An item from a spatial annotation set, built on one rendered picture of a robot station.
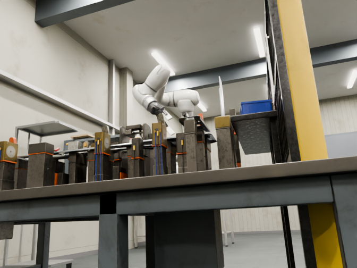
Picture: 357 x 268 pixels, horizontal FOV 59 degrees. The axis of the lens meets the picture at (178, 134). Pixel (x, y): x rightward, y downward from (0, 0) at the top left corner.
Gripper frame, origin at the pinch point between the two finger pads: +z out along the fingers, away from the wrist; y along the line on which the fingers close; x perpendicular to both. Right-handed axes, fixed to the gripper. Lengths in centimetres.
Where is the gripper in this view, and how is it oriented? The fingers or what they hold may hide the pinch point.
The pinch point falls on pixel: (170, 125)
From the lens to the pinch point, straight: 185.3
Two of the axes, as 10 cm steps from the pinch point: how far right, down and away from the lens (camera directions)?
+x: -8.2, 4.9, -2.9
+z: 5.6, 6.0, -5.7
